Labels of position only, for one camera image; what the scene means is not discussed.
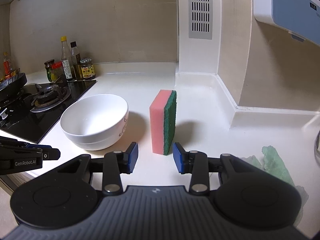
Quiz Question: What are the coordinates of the jar with red lid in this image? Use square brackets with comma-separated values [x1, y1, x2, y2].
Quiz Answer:
[51, 61, 68, 87]

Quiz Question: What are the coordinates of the clear bottle with yellow cap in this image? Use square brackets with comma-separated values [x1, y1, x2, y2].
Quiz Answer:
[61, 36, 73, 82]

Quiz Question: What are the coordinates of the red sauce bottle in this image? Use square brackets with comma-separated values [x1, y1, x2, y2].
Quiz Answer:
[2, 52, 13, 79]

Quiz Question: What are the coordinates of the light green cloth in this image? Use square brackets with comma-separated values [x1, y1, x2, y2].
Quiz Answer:
[237, 145, 309, 227]

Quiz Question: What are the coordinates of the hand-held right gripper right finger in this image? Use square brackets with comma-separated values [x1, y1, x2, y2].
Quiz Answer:
[172, 142, 252, 195]

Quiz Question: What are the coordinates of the jar with green label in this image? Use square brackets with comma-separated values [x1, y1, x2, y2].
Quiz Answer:
[44, 59, 56, 82]

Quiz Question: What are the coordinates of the jar with yellow label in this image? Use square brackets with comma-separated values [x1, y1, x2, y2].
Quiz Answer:
[79, 58, 96, 80]

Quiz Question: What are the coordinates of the grey vent grille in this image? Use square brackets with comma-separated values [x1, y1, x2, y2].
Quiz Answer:
[188, 0, 213, 40]

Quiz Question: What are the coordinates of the white and blue wall appliance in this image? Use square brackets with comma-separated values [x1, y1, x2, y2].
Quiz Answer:
[252, 0, 320, 42]

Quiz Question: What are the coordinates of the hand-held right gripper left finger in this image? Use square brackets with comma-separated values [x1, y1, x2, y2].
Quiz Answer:
[59, 142, 139, 196]

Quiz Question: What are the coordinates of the dark oil bottle black cap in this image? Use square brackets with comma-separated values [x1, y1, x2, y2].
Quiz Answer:
[70, 42, 83, 80]

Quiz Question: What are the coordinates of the black pan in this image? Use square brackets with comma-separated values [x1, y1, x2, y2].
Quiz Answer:
[0, 72, 27, 100]

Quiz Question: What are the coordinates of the pink and green sponge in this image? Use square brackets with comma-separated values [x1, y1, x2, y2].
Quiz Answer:
[149, 89, 177, 156]

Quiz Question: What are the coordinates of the black burner pan support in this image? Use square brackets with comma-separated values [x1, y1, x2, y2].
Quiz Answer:
[30, 84, 72, 113]

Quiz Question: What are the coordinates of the black glass gas stove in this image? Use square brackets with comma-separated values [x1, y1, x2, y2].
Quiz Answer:
[0, 80, 97, 144]

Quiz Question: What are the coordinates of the white ceramic bowl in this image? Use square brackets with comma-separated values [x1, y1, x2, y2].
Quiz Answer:
[60, 94, 129, 151]

